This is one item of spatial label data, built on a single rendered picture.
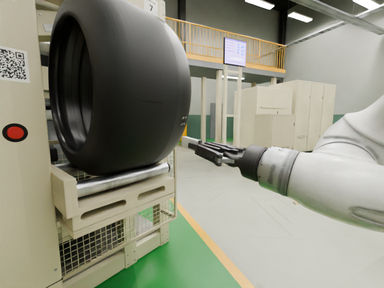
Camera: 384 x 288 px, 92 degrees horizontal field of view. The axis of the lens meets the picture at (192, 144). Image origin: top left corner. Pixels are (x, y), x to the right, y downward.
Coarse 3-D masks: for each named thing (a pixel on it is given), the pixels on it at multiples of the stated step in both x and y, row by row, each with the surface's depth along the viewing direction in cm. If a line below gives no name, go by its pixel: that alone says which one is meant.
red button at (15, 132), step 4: (12, 128) 44; (16, 128) 45; (20, 128) 46; (8, 132) 44; (12, 132) 44; (16, 132) 45; (20, 132) 45; (12, 136) 44; (16, 136) 45; (20, 136) 46
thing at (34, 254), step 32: (0, 0) 42; (32, 0) 46; (0, 32) 42; (32, 32) 46; (32, 64) 46; (0, 96) 43; (32, 96) 47; (0, 128) 43; (32, 128) 47; (0, 160) 44; (32, 160) 48; (0, 192) 44; (32, 192) 48; (0, 224) 44; (32, 224) 49; (0, 256) 45; (32, 256) 50
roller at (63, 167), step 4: (60, 164) 72; (64, 164) 72; (68, 164) 73; (60, 168) 70; (64, 168) 71; (68, 168) 72; (72, 168) 73; (76, 168) 74; (68, 172) 72; (72, 172) 74; (76, 172) 75
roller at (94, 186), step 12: (144, 168) 66; (156, 168) 69; (168, 168) 74; (84, 180) 52; (96, 180) 54; (108, 180) 56; (120, 180) 59; (132, 180) 62; (84, 192) 51; (96, 192) 54
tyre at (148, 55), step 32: (64, 0) 56; (96, 0) 47; (64, 32) 63; (96, 32) 44; (128, 32) 45; (160, 32) 54; (64, 64) 78; (96, 64) 45; (128, 64) 44; (160, 64) 50; (64, 96) 82; (96, 96) 46; (128, 96) 45; (160, 96) 51; (64, 128) 73; (96, 128) 48; (128, 128) 48; (160, 128) 55; (96, 160) 53; (128, 160) 55; (160, 160) 69
